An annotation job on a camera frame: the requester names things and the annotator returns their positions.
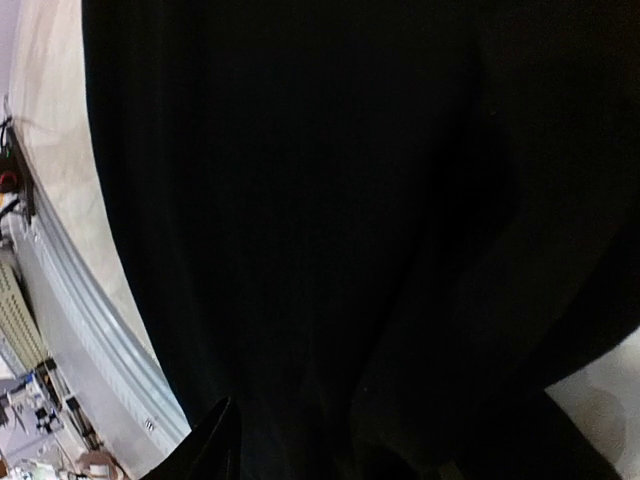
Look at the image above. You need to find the aluminium front rail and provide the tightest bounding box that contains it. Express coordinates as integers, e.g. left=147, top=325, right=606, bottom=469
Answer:
left=9, top=189, right=190, bottom=455

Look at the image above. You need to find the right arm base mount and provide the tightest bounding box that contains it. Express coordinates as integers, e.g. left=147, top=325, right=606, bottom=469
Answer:
left=1, top=116, right=36, bottom=224

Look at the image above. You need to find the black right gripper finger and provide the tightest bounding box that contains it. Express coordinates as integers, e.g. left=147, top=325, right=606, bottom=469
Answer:
left=144, top=398, right=241, bottom=480

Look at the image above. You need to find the black t-shirt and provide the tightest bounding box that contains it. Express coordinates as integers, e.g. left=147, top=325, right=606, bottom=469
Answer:
left=81, top=1, right=639, bottom=479

